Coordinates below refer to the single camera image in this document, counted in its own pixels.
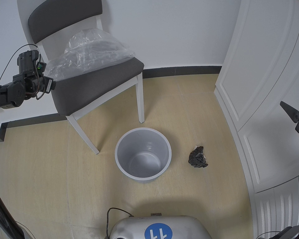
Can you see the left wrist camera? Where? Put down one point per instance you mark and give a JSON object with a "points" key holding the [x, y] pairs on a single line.
{"points": [[42, 66]]}

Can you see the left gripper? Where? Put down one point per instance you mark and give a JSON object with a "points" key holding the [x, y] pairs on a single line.
{"points": [[43, 84]]}

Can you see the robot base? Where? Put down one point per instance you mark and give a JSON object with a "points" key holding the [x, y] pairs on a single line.
{"points": [[130, 228]]}

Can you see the black plastic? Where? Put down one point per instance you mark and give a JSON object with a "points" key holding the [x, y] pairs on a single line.
{"points": [[197, 158]]}

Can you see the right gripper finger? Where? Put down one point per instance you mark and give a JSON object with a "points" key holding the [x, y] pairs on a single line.
{"points": [[292, 113], [297, 128]]}

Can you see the grey trash bin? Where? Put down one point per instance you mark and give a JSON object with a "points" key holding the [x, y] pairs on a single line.
{"points": [[142, 158]]}

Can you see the clear plastic bag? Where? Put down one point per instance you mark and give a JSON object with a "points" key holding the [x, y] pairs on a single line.
{"points": [[93, 53]]}

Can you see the white wardrobe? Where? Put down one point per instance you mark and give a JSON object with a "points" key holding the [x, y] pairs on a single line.
{"points": [[257, 70]]}

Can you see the grey padded white chair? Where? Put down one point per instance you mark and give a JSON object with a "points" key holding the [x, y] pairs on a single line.
{"points": [[93, 79]]}

